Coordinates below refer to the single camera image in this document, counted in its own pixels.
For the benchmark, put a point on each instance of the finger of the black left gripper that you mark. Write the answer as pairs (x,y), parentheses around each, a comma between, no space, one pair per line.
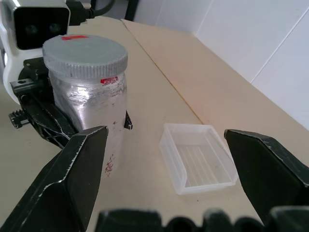
(50,123)
(128,122)

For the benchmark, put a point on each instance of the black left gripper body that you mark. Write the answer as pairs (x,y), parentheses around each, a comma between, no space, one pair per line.
(33,84)

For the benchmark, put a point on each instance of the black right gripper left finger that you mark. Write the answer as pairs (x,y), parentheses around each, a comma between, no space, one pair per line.
(65,183)

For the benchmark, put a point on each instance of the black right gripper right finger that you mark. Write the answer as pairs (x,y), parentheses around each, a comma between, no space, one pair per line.
(270,174)

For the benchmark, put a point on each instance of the frosted silver jar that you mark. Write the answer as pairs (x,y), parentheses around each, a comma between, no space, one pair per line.
(94,106)

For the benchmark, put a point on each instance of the grey ribbed screw lid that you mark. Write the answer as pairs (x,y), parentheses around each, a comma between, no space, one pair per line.
(84,54)

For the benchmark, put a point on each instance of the clear plastic box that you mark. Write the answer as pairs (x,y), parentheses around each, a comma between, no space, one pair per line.
(198,157)

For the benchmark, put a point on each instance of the black upright bar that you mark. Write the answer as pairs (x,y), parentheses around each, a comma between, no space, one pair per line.
(132,9)

